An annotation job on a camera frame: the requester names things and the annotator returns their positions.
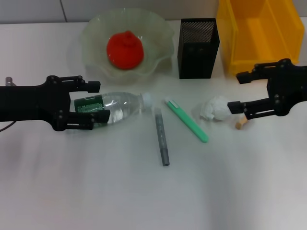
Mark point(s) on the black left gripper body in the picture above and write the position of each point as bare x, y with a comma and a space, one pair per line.
28, 103

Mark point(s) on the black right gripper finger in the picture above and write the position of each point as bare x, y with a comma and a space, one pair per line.
236, 107
247, 76

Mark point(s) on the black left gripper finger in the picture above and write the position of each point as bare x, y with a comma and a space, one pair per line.
96, 117
93, 86

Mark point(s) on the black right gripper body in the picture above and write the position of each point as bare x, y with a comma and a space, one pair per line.
287, 88

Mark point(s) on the small wooden cork block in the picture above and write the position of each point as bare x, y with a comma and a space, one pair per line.
239, 125

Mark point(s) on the white paper ball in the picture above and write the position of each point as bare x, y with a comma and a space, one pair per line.
216, 107

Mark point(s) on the clear green-label water bottle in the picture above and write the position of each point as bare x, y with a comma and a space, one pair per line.
124, 105

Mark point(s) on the green pen with white clip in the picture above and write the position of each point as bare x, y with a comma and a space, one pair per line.
189, 124

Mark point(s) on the grey pen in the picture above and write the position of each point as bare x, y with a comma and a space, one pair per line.
161, 139

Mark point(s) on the red-orange fruit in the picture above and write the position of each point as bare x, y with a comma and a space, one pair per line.
124, 52

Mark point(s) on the black mesh pen holder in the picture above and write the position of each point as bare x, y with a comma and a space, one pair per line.
196, 62

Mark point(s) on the wavy glass fruit bowl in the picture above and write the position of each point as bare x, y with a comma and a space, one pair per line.
153, 36

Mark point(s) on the yellow plastic bin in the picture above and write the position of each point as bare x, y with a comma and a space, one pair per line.
263, 36

